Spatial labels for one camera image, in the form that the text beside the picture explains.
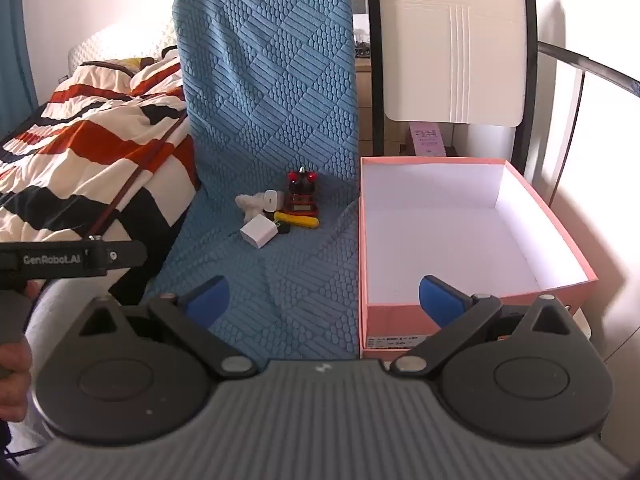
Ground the black usb stick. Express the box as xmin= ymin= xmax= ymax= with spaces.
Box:
xmin=276 ymin=221 xmax=291 ymax=234

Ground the person's left hand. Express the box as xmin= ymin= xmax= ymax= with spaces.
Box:
xmin=0 ymin=334 xmax=32 ymax=422

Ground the striped red white black blanket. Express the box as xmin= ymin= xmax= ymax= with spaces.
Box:
xmin=0 ymin=48 xmax=200 ymax=306

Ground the red black robot toy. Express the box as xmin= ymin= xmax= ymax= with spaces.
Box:
xmin=283 ymin=167 xmax=318 ymax=217

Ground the blue textured chair cover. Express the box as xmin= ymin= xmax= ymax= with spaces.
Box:
xmin=148 ymin=0 xmax=359 ymax=362

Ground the white square adapter box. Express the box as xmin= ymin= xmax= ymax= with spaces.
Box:
xmin=240 ymin=214 xmax=279 ymax=249

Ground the blue curtain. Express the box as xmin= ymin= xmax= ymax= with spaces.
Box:
xmin=0 ymin=0 xmax=38 ymax=140

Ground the purple paper card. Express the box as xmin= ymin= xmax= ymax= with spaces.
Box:
xmin=409 ymin=122 xmax=446 ymax=157

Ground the white fluffy plush toy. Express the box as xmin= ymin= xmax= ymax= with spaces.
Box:
xmin=234 ymin=193 xmax=265 ymax=223

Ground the pink cardboard box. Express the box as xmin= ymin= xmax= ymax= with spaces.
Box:
xmin=359 ymin=156 xmax=598 ymax=361

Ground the cream black-framed chair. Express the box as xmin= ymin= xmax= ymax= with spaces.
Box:
xmin=368 ymin=0 xmax=538 ymax=171

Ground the black metal railing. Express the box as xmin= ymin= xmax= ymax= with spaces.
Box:
xmin=538 ymin=41 xmax=640 ymax=206

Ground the yellow black screwdriver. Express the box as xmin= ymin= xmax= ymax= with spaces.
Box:
xmin=266 ymin=211 xmax=320 ymax=229

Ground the small white charger plug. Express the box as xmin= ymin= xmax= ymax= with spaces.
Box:
xmin=264 ymin=190 xmax=285 ymax=214

